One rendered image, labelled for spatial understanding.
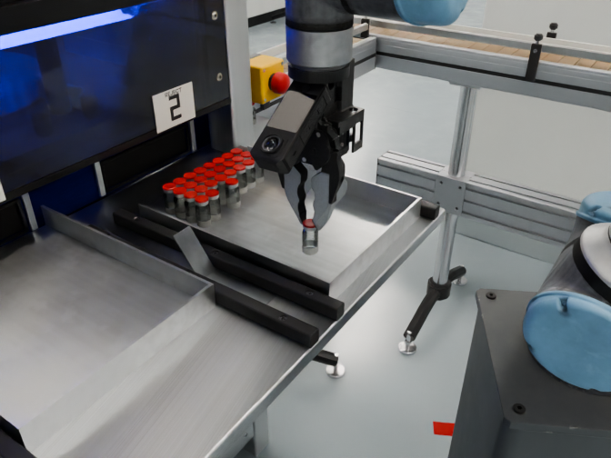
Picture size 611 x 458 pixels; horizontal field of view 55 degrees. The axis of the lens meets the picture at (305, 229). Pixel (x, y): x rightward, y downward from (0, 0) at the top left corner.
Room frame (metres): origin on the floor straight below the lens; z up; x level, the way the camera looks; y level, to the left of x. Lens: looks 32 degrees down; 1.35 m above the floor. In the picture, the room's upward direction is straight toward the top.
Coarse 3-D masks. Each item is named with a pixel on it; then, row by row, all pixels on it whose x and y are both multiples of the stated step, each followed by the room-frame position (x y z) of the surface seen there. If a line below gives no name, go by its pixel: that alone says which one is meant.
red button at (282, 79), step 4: (280, 72) 1.08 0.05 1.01; (276, 76) 1.07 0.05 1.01; (280, 76) 1.07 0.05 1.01; (284, 76) 1.07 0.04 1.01; (288, 76) 1.08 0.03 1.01; (272, 80) 1.07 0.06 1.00; (276, 80) 1.06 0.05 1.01; (280, 80) 1.06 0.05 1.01; (284, 80) 1.06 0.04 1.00; (288, 80) 1.08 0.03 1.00; (272, 84) 1.06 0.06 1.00; (276, 84) 1.06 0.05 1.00; (280, 84) 1.06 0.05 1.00; (284, 84) 1.06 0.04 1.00; (288, 84) 1.08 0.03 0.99; (272, 88) 1.06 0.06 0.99; (276, 88) 1.06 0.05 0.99; (280, 88) 1.06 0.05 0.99; (284, 88) 1.06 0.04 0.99; (276, 92) 1.06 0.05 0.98; (280, 92) 1.06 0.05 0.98; (284, 92) 1.07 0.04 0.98
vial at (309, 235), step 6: (306, 228) 0.64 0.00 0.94; (312, 228) 0.64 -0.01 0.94; (306, 234) 0.64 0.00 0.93; (312, 234) 0.64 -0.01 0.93; (306, 240) 0.64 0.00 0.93; (312, 240) 0.64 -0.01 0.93; (306, 246) 0.64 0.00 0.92; (312, 246) 0.64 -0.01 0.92; (306, 252) 0.64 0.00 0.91; (312, 252) 0.64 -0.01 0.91
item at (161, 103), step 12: (156, 96) 0.85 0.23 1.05; (168, 96) 0.87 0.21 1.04; (180, 96) 0.89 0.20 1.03; (192, 96) 0.92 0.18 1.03; (156, 108) 0.85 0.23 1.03; (168, 108) 0.87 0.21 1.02; (180, 108) 0.89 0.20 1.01; (192, 108) 0.91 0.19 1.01; (156, 120) 0.85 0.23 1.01; (168, 120) 0.87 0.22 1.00; (180, 120) 0.89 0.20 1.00
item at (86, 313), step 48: (48, 240) 0.71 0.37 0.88; (96, 240) 0.68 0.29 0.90; (0, 288) 0.60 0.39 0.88; (48, 288) 0.60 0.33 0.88; (96, 288) 0.60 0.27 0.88; (144, 288) 0.60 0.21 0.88; (192, 288) 0.58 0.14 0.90; (0, 336) 0.51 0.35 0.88; (48, 336) 0.51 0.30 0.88; (96, 336) 0.51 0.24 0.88; (144, 336) 0.47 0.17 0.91; (0, 384) 0.43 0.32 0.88; (48, 384) 0.43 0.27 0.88; (96, 384) 0.42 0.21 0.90; (48, 432) 0.37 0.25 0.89
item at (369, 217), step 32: (256, 192) 0.86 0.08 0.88; (352, 192) 0.84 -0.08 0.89; (384, 192) 0.81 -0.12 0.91; (160, 224) 0.73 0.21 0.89; (192, 224) 0.70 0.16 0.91; (224, 224) 0.75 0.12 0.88; (256, 224) 0.75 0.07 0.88; (288, 224) 0.75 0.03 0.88; (352, 224) 0.75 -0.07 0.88; (384, 224) 0.75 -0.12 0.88; (256, 256) 0.63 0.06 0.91; (288, 256) 0.67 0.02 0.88; (320, 256) 0.67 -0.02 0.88; (352, 256) 0.67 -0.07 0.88; (320, 288) 0.57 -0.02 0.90
